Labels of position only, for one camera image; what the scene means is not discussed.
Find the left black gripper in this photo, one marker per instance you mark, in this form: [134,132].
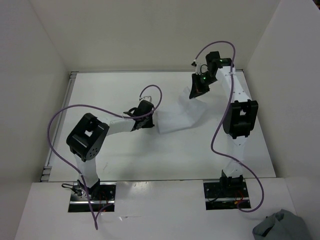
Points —
[150,124]

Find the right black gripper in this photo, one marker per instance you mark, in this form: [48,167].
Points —
[197,89]

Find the white skirt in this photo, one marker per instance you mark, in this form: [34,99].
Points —
[180,115]

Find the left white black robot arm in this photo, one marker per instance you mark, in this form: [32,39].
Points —
[86,140]

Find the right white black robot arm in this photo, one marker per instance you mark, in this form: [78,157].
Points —
[239,119]

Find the grey cloth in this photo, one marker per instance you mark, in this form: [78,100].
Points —
[282,225]

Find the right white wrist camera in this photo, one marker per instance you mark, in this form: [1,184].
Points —
[198,67]

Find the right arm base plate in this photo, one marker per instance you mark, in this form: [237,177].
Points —
[218,197]

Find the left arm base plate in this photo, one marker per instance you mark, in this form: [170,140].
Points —
[103,200]

